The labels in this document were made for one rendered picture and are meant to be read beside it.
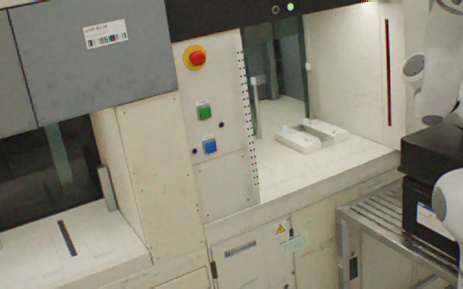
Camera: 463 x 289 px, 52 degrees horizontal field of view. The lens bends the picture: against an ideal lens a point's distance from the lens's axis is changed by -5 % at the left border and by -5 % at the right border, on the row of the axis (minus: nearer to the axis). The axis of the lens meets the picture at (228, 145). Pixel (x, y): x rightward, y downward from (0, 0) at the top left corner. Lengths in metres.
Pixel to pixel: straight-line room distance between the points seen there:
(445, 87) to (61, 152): 1.20
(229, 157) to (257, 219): 0.23
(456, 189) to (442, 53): 0.31
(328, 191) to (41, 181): 0.96
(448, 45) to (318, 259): 0.94
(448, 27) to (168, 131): 0.72
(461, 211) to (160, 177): 0.76
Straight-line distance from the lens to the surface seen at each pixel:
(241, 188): 1.46
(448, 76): 1.10
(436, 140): 1.41
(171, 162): 1.32
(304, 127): 2.01
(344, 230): 1.70
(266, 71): 2.43
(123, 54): 1.21
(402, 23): 1.65
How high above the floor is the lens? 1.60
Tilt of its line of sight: 22 degrees down
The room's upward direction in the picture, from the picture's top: 8 degrees counter-clockwise
